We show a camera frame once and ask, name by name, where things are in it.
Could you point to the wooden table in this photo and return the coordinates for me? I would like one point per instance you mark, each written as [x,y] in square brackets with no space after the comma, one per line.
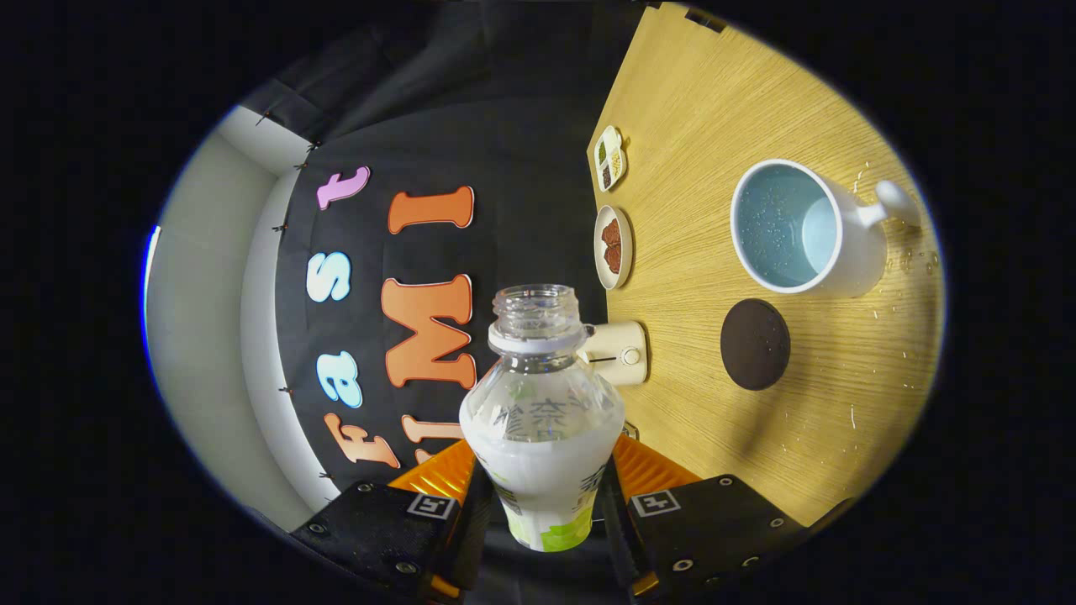
[714,437]

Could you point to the white toaster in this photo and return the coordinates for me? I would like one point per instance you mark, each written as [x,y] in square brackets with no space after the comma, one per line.
[626,355]

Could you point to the round dark brown coaster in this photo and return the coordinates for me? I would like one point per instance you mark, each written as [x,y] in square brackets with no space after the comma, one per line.
[755,344]

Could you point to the brown pastry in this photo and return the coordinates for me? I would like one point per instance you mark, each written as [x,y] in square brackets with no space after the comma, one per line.
[612,245]

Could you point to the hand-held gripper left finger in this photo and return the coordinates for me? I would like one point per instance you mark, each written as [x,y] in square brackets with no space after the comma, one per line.
[378,529]

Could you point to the black backdrop cloth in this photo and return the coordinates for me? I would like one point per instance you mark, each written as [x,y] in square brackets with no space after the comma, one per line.
[521,168]

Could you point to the row of black cloth clips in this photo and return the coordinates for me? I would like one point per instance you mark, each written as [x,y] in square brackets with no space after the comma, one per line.
[286,227]

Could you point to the white compartment dish with seeds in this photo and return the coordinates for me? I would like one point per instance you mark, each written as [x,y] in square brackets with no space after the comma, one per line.
[610,160]

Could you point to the clear juice bottle green label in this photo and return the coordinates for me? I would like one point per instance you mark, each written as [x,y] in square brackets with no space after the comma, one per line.
[542,454]

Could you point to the white cup blue inside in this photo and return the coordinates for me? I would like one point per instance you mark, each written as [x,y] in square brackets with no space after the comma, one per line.
[782,227]

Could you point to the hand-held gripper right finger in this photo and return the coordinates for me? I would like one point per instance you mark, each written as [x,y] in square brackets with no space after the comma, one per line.
[714,521]

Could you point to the small white plate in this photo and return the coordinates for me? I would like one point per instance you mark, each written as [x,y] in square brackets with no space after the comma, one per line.
[626,248]

